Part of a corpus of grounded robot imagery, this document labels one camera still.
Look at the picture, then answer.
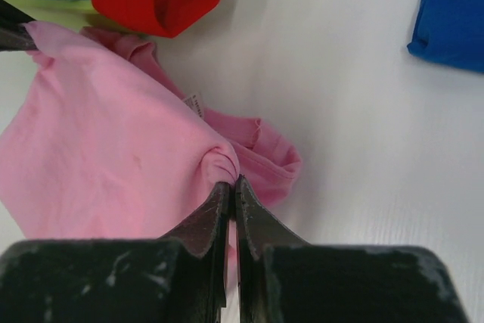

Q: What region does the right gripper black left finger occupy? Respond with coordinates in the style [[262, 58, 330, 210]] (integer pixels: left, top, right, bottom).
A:
[[1, 182, 231, 322]]

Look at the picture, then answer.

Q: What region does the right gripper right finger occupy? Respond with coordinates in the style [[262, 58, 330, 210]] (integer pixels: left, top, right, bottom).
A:
[[234, 177, 468, 322]]

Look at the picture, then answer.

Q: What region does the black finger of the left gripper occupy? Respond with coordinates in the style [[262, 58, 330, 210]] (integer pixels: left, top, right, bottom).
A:
[[0, 0, 37, 51]]

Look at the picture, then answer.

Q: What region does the pink t shirt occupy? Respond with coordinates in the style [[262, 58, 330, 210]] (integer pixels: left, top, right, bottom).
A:
[[1, 22, 302, 239]]

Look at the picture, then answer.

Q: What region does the green plastic basin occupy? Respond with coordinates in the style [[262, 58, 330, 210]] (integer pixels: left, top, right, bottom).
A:
[[4, 0, 142, 35]]

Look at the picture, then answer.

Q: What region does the white garment size label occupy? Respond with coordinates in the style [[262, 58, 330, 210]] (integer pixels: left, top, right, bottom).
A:
[[183, 92, 205, 119]]

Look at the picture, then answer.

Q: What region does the folded blue printed t shirt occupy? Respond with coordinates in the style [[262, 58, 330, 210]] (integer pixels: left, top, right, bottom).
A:
[[407, 0, 483, 73]]

